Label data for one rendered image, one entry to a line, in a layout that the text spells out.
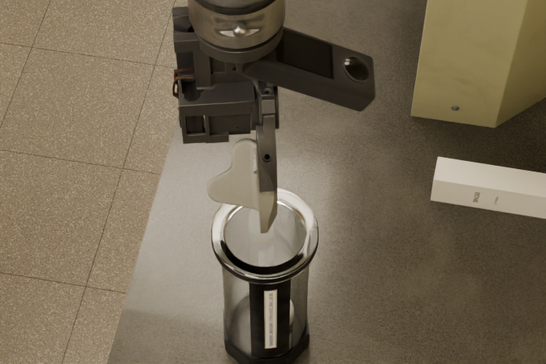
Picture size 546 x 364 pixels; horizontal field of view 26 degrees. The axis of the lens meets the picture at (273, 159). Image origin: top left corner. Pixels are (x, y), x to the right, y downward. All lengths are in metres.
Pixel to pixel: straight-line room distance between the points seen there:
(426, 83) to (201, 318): 0.41
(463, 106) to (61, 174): 1.34
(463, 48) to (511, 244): 0.25
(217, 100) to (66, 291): 1.60
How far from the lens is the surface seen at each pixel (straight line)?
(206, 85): 0.96
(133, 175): 2.65
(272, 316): 1.25
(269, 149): 0.97
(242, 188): 1.01
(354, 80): 0.97
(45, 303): 2.51
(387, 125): 1.55
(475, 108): 1.53
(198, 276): 1.42
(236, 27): 0.88
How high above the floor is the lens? 2.17
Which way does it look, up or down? 55 degrees down
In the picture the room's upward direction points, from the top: straight up
